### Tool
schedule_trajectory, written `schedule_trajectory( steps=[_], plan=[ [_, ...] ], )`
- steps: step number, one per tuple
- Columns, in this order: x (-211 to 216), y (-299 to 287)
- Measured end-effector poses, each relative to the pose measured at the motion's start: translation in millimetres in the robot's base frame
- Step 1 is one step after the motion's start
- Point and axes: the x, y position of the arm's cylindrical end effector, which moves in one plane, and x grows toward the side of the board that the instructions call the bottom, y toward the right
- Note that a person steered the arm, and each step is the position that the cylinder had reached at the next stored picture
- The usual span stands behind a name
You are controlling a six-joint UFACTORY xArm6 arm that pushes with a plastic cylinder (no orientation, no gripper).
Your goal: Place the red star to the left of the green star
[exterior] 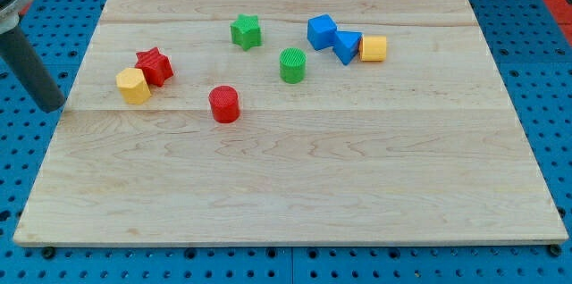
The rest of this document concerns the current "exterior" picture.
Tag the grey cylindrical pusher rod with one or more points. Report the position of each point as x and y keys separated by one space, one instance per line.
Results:
x=28 y=68

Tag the red star block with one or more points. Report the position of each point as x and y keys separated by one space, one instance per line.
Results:
x=156 y=66

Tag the green star block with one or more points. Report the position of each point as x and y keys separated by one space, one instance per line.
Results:
x=246 y=32

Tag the yellow hexagon block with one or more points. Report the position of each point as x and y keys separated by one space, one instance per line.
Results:
x=133 y=86

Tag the wooden board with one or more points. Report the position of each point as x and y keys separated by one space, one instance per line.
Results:
x=422 y=149

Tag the red cylinder block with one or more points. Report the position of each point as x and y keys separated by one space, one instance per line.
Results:
x=225 y=105

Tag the green cylinder block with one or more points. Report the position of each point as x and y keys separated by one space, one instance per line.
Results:
x=292 y=65

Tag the blue cube block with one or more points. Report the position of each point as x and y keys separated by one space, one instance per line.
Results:
x=321 y=31

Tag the blue triangle block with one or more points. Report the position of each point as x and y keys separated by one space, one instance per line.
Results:
x=345 y=45

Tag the yellow cylinder block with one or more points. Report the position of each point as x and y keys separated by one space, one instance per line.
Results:
x=373 y=48

